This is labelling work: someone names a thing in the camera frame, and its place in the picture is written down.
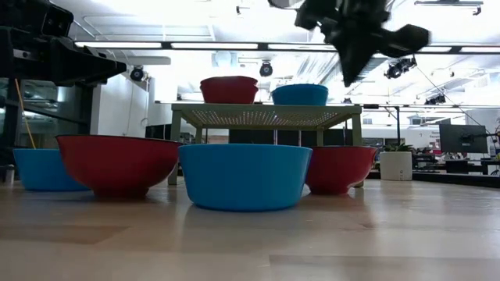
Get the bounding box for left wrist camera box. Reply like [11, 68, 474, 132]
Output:
[0, 0, 75, 38]

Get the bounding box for small white cylinder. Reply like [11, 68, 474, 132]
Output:
[3, 163, 16, 187]

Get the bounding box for green perforated metal shelf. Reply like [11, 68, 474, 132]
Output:
[167, 101, 365, 189]

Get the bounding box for black monitor on arm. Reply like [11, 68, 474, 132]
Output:
[438, 123, 489, 155]

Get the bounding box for black desk monitors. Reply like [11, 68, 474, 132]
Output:
[145, 123, 173, 141]

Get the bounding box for long overhead light bar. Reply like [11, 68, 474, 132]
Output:
[73, 40, 500, 55]

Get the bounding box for green plant in planter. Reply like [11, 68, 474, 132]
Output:
[382, 142, 415, 154]

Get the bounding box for dark framed glass partition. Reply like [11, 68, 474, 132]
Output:
[0, 76, 97, 184]

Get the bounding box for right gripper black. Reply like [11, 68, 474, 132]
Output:
[295, 0, 430, 87]

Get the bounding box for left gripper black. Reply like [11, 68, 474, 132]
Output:
[0, 27, 128, 87]

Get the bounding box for white planter pot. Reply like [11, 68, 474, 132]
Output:
[379, 151, 413, 182]

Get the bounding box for yellow cable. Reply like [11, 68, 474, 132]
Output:
[14, 77, 37, 150]

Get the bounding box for black aluminium rig frame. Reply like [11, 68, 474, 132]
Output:
[366, 168, 500, 190]

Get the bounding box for blue mini bowl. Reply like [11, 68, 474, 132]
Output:
[12, 148, 91, 192]
[271, 83, 330, 107]
[178, 143, 313, 212]

